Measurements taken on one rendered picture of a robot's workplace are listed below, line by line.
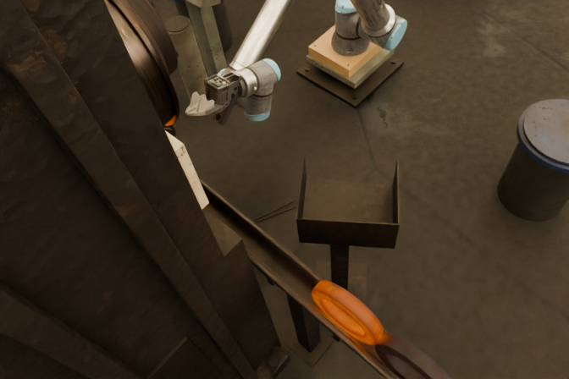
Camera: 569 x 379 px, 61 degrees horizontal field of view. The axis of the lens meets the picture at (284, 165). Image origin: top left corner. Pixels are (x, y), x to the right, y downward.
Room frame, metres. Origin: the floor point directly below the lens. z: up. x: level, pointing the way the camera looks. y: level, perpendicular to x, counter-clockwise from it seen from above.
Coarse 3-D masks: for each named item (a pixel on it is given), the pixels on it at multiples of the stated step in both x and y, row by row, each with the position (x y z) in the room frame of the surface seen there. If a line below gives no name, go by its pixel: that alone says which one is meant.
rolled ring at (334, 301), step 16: (320, 288) 0.40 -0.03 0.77; (336, 288) 0.38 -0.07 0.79; (320, 304) 0.39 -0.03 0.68; (336, 304) 0.36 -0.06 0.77; (352, 304) 0.34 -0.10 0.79; (336, 320) 0.36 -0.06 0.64; (352, 320) 0.35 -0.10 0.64; (368, 320) 0.31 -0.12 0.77; (352, 336) 0.32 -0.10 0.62; (368, 336) 0.29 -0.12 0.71
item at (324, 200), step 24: (312, 192) 0.75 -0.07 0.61; (336, 192) 0.74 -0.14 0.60; (360, 192) 0.73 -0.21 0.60; (384, 192) 0.72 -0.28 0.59; (312, 216) 0.67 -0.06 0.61; (336, 216) 0.66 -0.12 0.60; (360, 216) 0.66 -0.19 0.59; (384, 216) 0.65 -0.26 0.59; (312, 240) 0.60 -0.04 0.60; (336, 240) 0.58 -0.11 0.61; (360, 240) 0.57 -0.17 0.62; (384, 240) 0.55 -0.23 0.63; (336, 264) 0.66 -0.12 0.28; (360, 264) 0.76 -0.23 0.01; (360, 288) 0.66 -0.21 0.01
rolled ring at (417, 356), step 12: (384, 336) 0.28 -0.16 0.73; (396, 336) 0.27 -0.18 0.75; (384, 348) 0.26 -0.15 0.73; (396, 348) 0.25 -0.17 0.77; (408, 348) 0.24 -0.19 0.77; (384, 360) 0.25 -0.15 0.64; (396, 360) 0.25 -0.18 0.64; (408, 360) 0.22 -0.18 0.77; (420, 360) 0.21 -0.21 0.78; (432, 360) 0.21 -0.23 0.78; (396, 372) 0.23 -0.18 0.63; (408, 372) 0.22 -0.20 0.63; (420, 372) 0.19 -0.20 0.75; (432, 372) 0.19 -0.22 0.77; (444, 372) 0.19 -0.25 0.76
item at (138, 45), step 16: (112, 0) 0.81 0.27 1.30; (112, 16) 0.79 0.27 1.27; (128, 16) 0.79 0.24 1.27; (128, 32) 0.77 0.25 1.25; (128, 48) 0.75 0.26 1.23; (144, 48) 0.76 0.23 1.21; (144, 64) 0.75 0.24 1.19; (160, 64) 0.75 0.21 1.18; (144, 80) 0.73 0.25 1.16; (160, 80) 0.75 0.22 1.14; (160, 96) 0.74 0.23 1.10; (176, 96) 0.75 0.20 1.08; (160, 112) 0.73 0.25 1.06; (176, 112) 0.75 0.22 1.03
